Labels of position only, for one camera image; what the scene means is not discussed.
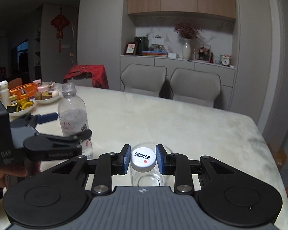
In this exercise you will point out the red chinese knot ornament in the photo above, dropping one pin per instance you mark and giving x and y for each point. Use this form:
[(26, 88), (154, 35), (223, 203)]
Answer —
[(60, 22)]

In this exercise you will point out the orange box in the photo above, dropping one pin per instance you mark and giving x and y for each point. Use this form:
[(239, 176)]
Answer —
[(24, 91)]

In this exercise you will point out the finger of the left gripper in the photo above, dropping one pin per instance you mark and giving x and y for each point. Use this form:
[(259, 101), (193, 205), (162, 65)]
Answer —
[(38, 119), (43, 147)]

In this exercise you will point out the clear drinking glass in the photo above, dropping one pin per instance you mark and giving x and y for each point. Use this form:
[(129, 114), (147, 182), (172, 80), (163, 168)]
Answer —
[(151, 178)]

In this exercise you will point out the white snack plate far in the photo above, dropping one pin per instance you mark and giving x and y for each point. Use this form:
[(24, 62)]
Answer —
[(47, 92)]

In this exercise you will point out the right beige dining chair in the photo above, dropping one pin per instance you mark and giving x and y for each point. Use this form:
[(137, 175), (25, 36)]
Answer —
[(195, 87)]

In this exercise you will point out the white snack plate near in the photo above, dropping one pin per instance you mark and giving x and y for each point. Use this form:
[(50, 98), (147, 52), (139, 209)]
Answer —
[(20, 109)]

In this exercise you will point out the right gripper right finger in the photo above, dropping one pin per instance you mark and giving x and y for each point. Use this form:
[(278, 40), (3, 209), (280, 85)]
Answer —
[(176, 165)]

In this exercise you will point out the left beige dining chair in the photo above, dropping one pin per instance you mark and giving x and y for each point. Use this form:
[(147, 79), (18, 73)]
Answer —
[(143, 79)]

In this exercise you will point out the white ceramic vase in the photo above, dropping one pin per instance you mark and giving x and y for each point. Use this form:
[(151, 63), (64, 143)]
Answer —
[(186, 50)]

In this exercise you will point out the red cloth covered chair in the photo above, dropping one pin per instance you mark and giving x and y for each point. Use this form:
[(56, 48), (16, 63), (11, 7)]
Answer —
[(87, 75)]

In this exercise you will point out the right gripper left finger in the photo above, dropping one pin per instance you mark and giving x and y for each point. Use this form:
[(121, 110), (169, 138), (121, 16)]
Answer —
[(107, 165)]

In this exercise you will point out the person's left hand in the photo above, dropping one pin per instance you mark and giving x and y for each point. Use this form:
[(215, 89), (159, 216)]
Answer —
[(16, 171)]

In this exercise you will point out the small alarm clock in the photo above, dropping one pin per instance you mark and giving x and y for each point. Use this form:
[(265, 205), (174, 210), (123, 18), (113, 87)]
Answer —
[(225, 60)]

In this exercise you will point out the clear plastic water bottle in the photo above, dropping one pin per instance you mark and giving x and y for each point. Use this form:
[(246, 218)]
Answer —
[(72, 111)]

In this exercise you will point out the dried red flowers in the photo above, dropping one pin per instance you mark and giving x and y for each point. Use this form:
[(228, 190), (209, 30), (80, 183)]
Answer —
[(187, 30)]

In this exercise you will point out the glass flower display case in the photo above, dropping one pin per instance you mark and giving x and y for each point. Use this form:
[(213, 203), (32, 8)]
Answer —
[(203, 52)]

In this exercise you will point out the dark green speaker box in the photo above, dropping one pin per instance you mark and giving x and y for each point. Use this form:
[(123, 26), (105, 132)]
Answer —
[(142, 44)]

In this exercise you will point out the stack of books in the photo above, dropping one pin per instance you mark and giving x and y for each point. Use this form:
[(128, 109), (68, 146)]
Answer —
[(163, 54)]

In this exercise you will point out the white snack plate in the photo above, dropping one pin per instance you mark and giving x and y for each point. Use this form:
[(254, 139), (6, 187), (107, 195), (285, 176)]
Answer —
[(20, 109), (47, 92)]

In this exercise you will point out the white bottle cap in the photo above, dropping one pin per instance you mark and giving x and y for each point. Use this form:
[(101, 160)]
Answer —
[(143, 159)]

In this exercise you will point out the framed flower picture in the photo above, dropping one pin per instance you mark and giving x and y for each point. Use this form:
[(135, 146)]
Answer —
[(130, 49)]

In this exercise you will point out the beige dining chair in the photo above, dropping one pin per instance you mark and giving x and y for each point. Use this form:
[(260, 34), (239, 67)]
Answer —
[(143, 79), (195, 87)]

